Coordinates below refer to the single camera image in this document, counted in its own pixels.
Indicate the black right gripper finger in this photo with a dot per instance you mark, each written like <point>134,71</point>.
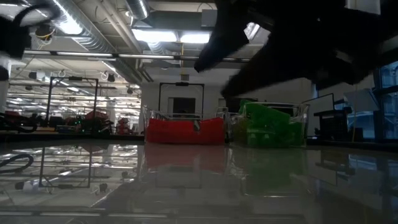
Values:
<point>224,40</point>
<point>264,81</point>

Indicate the green two-stud building block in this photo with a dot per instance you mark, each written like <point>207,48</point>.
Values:
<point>261,137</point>
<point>264,113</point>
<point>293,133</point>

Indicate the clear plastic bin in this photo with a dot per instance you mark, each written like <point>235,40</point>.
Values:
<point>186,115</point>
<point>298,107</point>

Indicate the red plastic building block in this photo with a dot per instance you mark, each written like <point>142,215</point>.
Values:
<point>171,132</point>
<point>213,130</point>

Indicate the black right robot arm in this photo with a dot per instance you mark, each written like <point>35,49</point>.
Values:
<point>388,18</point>

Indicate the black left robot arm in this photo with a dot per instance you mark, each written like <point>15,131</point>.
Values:
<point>12,37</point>

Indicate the grey ceiling box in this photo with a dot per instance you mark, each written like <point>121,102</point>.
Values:
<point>209,18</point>

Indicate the white ceiling unit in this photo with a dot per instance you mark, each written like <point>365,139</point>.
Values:
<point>363,5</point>

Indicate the long ceiling light bar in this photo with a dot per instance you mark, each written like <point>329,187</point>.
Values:
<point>84,53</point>
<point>155,57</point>

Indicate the black desk with monitor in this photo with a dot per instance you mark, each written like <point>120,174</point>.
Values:
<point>332,121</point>

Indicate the blue-lit window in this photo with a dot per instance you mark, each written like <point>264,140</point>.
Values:
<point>388,99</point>

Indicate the glossy white table cover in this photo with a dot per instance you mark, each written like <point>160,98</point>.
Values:
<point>199,186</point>

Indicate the dark workbench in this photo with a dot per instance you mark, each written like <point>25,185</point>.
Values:
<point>46,135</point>

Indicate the black metal frame rig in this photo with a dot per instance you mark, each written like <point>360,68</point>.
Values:
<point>74,78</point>
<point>182,84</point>

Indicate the silver ventilation duct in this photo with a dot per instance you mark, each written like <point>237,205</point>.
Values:
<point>87,34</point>

